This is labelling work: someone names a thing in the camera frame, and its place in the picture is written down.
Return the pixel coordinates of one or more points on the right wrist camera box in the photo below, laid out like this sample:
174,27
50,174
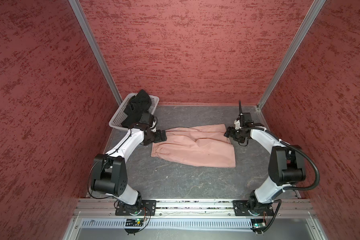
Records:
244,120

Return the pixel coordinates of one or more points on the black shorts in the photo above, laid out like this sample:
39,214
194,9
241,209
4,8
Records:
137,105

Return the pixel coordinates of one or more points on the aluminium corner post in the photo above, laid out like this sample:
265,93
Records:
305,26
85,26

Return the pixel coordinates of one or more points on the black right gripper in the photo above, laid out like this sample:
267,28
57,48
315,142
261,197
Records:
229,132

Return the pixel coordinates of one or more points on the left green circuit board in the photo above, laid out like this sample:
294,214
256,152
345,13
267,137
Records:
134,223

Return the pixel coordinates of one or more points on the white perforated plastic basket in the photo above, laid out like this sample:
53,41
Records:
120,115

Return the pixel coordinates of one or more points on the white slotted cable duct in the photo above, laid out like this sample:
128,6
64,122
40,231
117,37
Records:
182,224

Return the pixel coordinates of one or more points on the aluminium right corner post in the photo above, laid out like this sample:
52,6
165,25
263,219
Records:
305,26

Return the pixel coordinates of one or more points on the green circuit board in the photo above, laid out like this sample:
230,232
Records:
134,223
258,225

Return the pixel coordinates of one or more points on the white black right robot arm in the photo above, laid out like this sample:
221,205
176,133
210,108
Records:
286,166

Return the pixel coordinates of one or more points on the pink drawstring shorts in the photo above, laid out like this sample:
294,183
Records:
202,146

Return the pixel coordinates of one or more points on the right green circuit board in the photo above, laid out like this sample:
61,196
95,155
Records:
258,225

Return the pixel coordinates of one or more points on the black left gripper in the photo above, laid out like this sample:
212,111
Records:
158,138

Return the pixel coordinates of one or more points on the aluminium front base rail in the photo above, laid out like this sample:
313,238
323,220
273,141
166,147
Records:
197,208

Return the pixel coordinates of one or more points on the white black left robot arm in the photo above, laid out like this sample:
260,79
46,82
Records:
108,175

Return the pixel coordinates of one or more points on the aluminium left corner post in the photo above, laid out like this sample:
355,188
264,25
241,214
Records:
85,26

